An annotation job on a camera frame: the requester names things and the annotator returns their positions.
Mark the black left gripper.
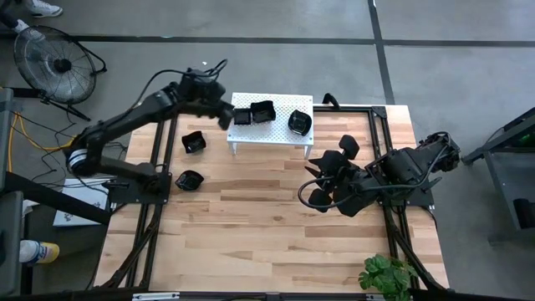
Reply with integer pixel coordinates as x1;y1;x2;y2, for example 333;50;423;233
179;69;236;130

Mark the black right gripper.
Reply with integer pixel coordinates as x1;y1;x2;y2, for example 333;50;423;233
304;149;380;217

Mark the small black square plate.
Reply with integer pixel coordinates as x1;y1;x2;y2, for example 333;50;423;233
233;107;252;125

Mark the black wavy square bowl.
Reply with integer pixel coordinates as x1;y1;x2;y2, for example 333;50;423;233
181;130;207;155
249;99;277;125

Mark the black rounded glossy dish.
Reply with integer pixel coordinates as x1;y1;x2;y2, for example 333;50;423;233
174;169;205;191
288;109;313;137

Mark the white perforated metal shelf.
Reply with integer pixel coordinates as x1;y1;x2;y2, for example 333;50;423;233
226;91;315;161

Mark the green leafy plant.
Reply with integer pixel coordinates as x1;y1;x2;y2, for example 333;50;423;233
358;253;419;301

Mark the white printed box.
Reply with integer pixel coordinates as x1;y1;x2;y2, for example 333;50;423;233
53;178;111;227

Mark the black floor fan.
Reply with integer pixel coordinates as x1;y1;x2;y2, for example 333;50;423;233
12;24;109;123

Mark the black diagonal beam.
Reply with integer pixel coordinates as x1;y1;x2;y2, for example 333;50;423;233
0;171;114;227

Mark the black metal stand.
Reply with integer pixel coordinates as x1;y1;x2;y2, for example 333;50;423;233
461;106;535;246

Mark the person's white shoe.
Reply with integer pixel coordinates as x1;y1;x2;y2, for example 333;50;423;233
23;0;64;18
11;18;46;43

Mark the grey equipment panel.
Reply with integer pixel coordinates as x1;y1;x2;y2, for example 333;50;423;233
0;86;15;190

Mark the yellow and white canister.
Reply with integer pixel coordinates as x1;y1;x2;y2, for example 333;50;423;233
18;239;60;265

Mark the person's leg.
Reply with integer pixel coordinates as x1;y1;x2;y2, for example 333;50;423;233
0;8;20;28

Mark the grey cabinet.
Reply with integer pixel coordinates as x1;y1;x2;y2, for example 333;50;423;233
0;190;25;297

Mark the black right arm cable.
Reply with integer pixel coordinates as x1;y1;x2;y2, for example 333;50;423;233
297;144;446;210

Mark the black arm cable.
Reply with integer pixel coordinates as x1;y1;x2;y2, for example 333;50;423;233
132;58;229;110
297;144;446;210

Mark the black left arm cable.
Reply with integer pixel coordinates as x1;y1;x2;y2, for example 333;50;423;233
132;58;229;110

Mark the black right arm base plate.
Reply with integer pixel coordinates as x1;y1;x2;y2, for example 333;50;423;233
374;173;443;207

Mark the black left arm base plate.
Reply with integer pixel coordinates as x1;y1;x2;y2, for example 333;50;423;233
109;173;173;205

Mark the yellow cable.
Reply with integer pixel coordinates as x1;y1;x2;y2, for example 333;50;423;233
6;111;79;173

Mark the silver metal bracket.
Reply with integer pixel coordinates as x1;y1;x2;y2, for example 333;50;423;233
131;292;181;301

